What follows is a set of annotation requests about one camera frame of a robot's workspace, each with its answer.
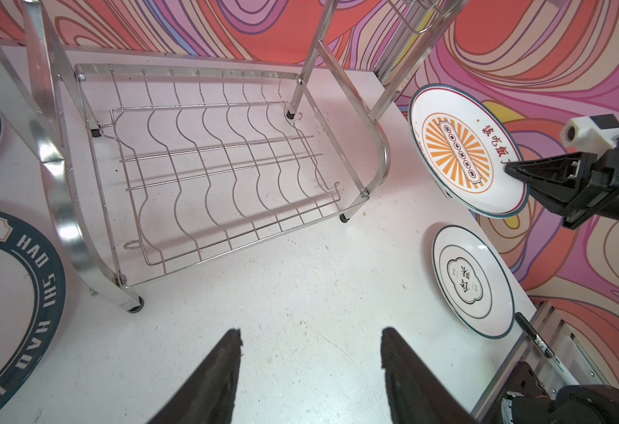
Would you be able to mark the black marker pen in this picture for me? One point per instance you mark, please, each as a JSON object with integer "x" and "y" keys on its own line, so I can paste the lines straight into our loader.
{"x": 544, "y": 348}

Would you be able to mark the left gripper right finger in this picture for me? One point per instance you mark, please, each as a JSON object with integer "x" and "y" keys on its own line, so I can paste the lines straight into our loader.
{"x": 414, "y": 394}

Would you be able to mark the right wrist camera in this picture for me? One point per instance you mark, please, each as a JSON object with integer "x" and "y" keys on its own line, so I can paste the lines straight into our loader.
{"x": 593, "y": 134}

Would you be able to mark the silver two-tier dish rack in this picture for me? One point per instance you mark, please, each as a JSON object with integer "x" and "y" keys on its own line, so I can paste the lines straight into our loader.
{"x": 34, "y": 112}

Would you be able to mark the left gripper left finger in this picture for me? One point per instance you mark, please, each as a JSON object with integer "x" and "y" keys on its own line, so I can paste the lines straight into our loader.
{"x": 208, "y": 395}

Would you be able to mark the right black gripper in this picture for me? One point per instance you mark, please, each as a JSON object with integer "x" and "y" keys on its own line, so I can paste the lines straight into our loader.
{"x": 556, "y": 180}

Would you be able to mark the white black-rim plate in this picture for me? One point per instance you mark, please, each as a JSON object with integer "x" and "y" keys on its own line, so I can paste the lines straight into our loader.
{"x": 473, "y": 282}

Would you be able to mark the dark green rim plate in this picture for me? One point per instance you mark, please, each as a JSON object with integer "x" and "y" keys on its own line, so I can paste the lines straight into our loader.
{"x": 32, "y": 300}

